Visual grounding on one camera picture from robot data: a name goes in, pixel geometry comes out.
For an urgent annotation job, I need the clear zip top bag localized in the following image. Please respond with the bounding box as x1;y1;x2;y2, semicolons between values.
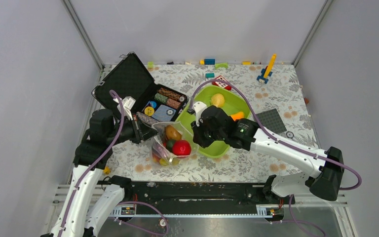
151;122;199;166

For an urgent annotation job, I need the yellow toy lemon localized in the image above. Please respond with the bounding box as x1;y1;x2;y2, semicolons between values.
210;93;226;108

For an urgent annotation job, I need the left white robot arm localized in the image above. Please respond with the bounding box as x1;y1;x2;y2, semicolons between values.
46;109;157;237

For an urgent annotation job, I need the blue playing card deck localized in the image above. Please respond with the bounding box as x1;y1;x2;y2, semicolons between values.
152;104;176;122

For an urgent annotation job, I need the brown toy fruit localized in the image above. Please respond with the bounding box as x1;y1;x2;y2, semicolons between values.
165;125;182;141

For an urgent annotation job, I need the small yellow block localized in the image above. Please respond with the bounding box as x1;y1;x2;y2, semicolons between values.
103;166;111;175

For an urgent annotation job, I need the dark green toy avocado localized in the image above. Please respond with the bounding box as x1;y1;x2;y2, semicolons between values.
165;139;176;152

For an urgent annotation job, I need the red toy apple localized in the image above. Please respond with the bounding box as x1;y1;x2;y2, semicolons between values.
172;140;191;156

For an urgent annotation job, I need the green arch block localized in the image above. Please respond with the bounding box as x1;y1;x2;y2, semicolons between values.
215;63;228;70

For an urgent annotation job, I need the yellow blue block tower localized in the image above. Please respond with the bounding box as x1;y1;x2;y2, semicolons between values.
257;54;277;84

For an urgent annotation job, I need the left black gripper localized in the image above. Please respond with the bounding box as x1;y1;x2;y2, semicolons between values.
107;113;159;146

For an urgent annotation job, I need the red white toy block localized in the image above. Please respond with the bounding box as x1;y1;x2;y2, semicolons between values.
212;75;232;91

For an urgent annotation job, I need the black poker chip case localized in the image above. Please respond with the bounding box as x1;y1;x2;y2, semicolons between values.
92;52;189;126

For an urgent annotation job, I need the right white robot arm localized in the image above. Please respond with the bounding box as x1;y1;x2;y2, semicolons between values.
189;102;344;203

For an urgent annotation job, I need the grey lego baseplate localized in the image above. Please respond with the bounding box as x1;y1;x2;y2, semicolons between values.
256;109;287;134

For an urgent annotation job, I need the teal small block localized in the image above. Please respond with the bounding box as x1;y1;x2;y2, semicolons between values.
205;73;215;79

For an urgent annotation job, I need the orange toy mango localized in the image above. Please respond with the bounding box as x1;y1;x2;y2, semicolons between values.
230;111;245;121

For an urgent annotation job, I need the blue lego brick back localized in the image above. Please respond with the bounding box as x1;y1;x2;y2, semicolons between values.
203;58;216;65

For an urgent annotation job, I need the yellow green toy fruit slice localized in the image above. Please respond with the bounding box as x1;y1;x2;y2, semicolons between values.
159;158;180;166

